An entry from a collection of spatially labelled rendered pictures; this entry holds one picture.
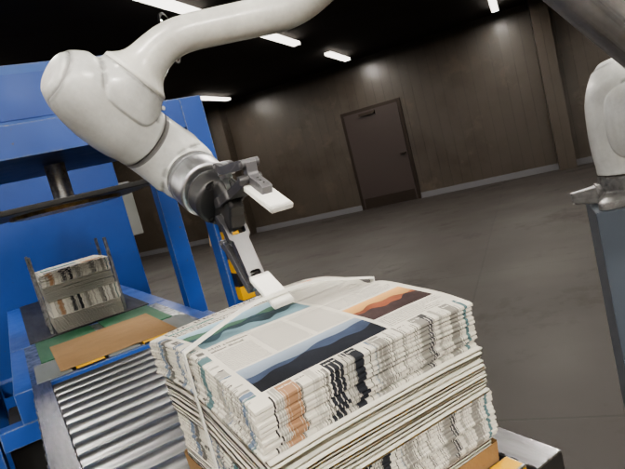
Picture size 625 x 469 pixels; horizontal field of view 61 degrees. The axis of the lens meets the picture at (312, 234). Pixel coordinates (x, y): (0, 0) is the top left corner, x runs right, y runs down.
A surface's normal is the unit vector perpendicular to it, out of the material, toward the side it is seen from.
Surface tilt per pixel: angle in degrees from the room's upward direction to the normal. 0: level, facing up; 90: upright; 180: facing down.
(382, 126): 90
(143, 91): 115
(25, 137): 90
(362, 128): 90
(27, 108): 90
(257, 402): 12
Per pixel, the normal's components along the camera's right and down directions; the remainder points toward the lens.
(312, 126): -0.36, 0.21
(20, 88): 0.50, -0.02
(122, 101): 0.62, 0.25
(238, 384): -0.20, -0.95
